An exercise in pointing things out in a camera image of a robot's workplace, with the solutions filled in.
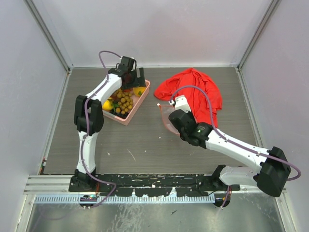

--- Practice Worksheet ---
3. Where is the pink plastic basket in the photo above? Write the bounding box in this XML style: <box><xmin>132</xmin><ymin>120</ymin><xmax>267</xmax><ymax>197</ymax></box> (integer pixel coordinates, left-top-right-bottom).
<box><xmin>103</xmin><ymin>80</ymin><xmax>150</xmax><ymax>126</ymax></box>

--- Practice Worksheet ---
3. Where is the red cloth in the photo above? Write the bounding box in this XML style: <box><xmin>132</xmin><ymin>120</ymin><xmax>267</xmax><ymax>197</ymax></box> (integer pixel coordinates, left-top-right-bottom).
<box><xmin>154</xmin><ymin>68</ymin><xmax>223</xmax><ymax>127</ymax></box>

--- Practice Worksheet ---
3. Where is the brown longan bunch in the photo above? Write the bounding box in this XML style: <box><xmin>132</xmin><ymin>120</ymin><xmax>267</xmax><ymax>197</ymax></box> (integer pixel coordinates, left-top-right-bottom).
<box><xmin>109</xmin><ymin>89</ymin><xmax>133</xmax><ymax>112</ymax></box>

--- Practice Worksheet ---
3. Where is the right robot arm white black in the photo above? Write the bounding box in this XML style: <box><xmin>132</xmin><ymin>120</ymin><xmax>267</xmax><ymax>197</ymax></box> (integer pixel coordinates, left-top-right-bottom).
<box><xmin>169</xmin><ymin>109</ymin><xmax>291</xmax><ymax>197</ymax></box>

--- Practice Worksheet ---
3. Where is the clear zip top bag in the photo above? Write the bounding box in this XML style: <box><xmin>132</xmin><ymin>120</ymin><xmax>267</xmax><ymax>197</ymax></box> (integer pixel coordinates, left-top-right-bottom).
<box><xmin>157</xmin><ymin>103</ymin><xmax>180</xmax><ymax>135</ymax></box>

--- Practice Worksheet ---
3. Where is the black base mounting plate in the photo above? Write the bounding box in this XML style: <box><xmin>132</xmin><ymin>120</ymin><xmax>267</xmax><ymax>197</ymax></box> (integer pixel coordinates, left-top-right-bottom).
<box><xmin>69</xmin><ymin>174</ymin><xmax>227</xmax><ymax>197</ymax></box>

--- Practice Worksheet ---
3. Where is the yellow orange peach fruit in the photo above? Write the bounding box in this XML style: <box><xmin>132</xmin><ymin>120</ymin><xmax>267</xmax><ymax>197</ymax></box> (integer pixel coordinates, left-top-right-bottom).
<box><xmin>133</xmin><ymin>87</ymin><xmax>146</xmax><ymax>97</ymax></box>

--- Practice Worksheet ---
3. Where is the yellow lemon fruit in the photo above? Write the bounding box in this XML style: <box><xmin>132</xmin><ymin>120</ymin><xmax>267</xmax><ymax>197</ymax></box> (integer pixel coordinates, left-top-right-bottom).
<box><xmin>102</xmin><ymin>100</ymin><xmax>113</xmax><ymax>112</ymax></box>

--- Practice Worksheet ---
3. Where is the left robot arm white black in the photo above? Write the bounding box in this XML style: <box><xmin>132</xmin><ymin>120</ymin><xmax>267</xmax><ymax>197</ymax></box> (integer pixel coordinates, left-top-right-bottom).
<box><xmin>70</xmin><ymin>56</ymin><xmax>145</xmax><ymax>191</ymax></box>

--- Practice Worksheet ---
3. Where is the dark grape bunch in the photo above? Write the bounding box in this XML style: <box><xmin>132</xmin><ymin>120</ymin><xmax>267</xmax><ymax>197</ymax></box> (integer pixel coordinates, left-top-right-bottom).
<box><xmin>110</xmin><ymin>110</ymin><xmax>129</xmax><ymax>119</ymax></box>

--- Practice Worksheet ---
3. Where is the white slotted cable duct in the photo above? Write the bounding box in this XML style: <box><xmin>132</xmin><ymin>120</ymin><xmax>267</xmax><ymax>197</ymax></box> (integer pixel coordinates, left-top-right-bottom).
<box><xmin>34</xmin><ymin>194</ymin><xmax>215</xmax><ymax>204</ymax></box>

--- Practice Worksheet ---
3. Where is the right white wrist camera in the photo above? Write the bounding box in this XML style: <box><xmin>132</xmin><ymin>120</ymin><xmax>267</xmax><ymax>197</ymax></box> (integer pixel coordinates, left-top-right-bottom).
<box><xmin>169</xmin><ymin>95</ymin><xmax>191</xmax><ymax>113</ymax></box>

